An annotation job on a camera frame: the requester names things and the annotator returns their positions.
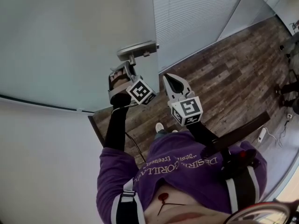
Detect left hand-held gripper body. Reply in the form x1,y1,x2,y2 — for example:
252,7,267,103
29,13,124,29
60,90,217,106
107,77,157,106

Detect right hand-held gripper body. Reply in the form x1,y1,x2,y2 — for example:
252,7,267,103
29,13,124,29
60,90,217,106
168,91,203,127

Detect silver door lever handle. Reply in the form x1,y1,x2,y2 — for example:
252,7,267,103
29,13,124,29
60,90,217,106
110,40,160,70

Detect frosted glass door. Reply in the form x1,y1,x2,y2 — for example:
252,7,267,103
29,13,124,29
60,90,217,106
0,0,161,113

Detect person's right forearm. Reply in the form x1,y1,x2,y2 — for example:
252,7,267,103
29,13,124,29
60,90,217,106
184,121,220,154

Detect person's left forearm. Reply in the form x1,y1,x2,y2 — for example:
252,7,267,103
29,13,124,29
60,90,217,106
104,93,132,152

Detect person's left hand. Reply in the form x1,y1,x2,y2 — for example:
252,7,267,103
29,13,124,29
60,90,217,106
109,70,130,92

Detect blue jeans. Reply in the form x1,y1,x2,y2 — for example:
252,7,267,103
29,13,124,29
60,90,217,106
154,129,168,140

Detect glass partition with blinds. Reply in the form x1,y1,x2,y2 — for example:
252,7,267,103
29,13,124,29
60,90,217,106
151,0,290,73

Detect purple printed shirt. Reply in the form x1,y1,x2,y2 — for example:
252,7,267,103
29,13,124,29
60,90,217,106
96,131,268,224

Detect person's face and neck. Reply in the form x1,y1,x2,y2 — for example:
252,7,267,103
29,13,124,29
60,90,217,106
142,183,234,224

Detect person's eyeglasses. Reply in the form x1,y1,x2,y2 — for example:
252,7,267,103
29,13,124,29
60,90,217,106
225,201,299,224

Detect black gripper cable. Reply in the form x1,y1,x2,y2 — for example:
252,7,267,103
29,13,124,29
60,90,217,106
111,103,147,163

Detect red pendant necklace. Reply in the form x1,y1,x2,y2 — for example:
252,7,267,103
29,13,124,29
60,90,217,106
157,192,186,217

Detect black harness shoulder strap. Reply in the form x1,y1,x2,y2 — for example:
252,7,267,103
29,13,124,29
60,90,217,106
111,178,145,224
221,149,260,216

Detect black floor cables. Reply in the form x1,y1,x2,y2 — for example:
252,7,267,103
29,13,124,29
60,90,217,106
277,118,295,148

